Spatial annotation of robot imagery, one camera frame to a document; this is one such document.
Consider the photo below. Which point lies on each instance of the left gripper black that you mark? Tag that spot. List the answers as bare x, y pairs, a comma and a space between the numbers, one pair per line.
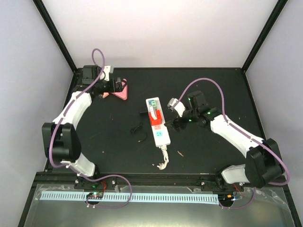
112, 88

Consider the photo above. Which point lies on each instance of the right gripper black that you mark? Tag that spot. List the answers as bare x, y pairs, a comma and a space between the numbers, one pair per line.
173, 123

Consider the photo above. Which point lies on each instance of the white power strip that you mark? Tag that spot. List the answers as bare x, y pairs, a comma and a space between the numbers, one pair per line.
160, 132

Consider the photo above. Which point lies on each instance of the pink triangular socket adapter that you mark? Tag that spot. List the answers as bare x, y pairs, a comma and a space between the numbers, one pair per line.
124, 93

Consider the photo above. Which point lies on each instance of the small pink plug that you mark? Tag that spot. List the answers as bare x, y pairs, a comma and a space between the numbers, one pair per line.
105, 95

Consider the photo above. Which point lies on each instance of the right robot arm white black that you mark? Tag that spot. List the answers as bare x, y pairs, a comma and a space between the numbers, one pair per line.
261, 165

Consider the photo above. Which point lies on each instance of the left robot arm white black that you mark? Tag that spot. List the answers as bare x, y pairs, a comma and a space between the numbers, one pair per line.
61, 142

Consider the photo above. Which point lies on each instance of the red plug adapter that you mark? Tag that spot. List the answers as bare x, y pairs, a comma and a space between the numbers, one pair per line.
158, 120

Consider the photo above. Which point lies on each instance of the white plug on strip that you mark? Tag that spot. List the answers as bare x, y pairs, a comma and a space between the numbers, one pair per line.
153, 113

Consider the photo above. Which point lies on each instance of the green plug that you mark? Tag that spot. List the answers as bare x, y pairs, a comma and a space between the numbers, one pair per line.
154, 103

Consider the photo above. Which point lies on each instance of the right controller board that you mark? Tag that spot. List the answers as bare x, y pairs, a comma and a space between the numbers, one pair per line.
226, 197

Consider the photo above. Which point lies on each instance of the controller board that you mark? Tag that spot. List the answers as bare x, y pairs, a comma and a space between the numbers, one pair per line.
94, 196
226, 197

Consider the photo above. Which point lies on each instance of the left controller board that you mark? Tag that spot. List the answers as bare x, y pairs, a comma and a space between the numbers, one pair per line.
94, 196

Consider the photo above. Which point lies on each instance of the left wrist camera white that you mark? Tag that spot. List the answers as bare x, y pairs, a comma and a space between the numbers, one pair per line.
106, 73

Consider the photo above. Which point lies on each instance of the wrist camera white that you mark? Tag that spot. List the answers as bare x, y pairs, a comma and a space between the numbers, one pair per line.
106, 73
177, 106

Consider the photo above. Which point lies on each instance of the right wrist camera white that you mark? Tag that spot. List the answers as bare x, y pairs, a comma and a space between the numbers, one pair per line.
177, 106

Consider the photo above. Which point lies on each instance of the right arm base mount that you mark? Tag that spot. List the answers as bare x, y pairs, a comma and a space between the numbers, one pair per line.
216, 183

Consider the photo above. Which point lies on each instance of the light blue slotted cable duct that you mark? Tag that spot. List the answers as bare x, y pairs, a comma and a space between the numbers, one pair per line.
133, 197

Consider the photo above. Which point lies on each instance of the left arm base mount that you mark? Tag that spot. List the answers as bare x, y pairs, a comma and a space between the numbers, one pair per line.
107, 182

